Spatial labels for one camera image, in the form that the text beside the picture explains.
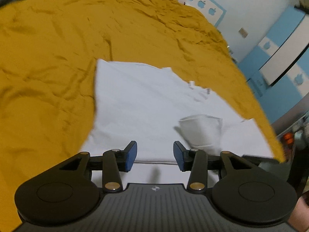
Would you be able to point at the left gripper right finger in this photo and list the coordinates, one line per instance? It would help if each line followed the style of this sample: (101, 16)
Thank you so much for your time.
(185, 158)

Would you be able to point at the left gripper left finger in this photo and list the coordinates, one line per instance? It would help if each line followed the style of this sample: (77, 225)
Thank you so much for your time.
(115, 159)

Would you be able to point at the white printed t-shirt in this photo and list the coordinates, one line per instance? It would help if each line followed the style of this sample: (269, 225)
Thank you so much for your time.
(141, 103)

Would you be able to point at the blue white wardrobe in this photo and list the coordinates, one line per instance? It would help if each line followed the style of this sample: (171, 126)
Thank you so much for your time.
(276, 69)

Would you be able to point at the mustard yellow bed cover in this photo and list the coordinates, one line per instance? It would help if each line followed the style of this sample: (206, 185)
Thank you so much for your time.
(49, 50)

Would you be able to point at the beige wall switch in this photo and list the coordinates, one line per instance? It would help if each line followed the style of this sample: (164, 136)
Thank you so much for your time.
(243, 32)

